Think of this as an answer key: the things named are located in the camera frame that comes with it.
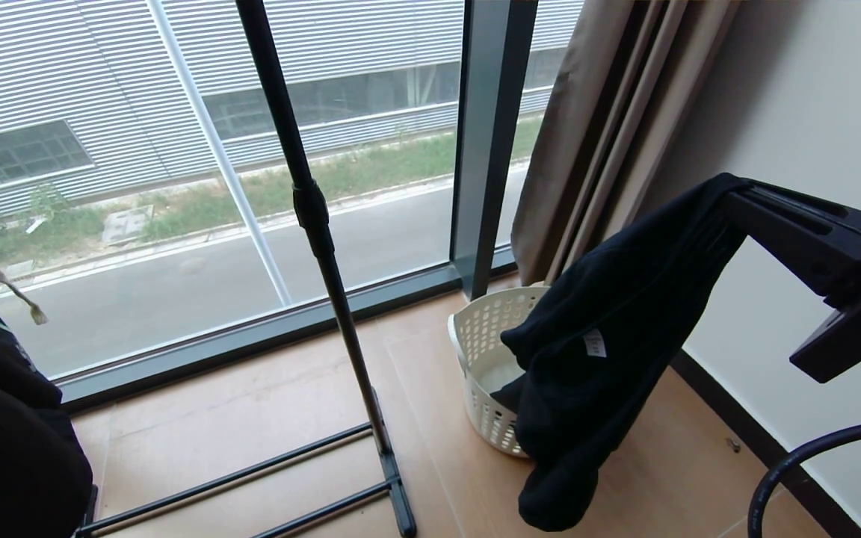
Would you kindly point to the white laundry basket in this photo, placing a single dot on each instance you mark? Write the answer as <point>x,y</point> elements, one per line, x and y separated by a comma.
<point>483,336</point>

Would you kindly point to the black shorts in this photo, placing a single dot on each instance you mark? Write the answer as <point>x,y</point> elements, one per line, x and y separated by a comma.
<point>4,433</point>

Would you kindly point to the black clothes rack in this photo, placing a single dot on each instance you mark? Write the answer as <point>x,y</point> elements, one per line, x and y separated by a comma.
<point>315,217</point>

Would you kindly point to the window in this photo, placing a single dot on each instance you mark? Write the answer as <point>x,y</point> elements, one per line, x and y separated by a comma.
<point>486,149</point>

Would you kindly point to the brown curtain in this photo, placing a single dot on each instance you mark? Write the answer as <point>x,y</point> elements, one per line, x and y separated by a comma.
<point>580,149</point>

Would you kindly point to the black garment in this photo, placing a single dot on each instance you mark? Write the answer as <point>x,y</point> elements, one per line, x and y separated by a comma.
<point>610,336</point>

